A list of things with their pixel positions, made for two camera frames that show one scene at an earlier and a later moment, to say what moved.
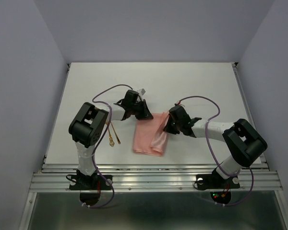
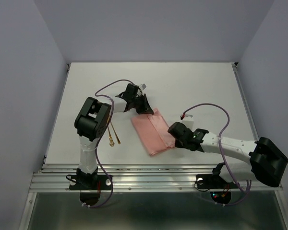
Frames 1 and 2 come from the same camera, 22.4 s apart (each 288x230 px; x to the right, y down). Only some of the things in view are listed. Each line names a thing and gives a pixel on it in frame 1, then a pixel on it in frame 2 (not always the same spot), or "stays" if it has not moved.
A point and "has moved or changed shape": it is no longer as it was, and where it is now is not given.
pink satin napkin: [150, 138] has moved or changed shape
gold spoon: [111, 143] stays
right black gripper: [167, 128] to [178, 144]
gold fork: [118, 139] stays
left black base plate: [91, 182] stays
